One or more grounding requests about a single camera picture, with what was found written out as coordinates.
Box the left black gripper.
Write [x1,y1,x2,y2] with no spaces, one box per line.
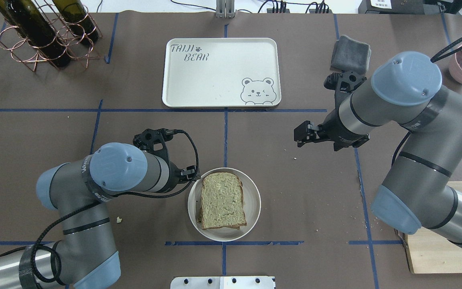
[133,128,201,193]

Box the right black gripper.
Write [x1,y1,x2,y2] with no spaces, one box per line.
[294,71,370,152]

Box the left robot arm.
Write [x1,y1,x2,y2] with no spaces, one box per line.
[0,128,199,289]

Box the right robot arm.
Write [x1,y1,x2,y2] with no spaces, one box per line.
[294,51,462,248]

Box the cream bear tray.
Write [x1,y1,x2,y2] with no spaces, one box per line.
[162,38,281,108]

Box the white plate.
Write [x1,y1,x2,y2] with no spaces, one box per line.
[187,167,261,242]

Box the grey folded cloth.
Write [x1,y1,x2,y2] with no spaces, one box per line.
[330,35,371,75]

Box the wooden cutting board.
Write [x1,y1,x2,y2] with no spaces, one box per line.
[405,181,462,274]

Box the middle green wine bottle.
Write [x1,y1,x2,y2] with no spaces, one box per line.
[53,0,99,46]

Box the green wine bottle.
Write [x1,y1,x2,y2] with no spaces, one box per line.
[0,0,71,71]
[53,0,99,46]

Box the front green wine bottle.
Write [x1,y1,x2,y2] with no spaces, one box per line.
[0,0,71,71]

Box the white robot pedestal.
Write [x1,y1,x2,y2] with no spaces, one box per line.
[170,276,276,289]

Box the aluminium frame post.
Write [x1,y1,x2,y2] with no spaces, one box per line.
[216,0,236,18]

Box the copper wire bottle rack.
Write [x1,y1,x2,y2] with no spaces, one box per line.
[0,0,102,72]

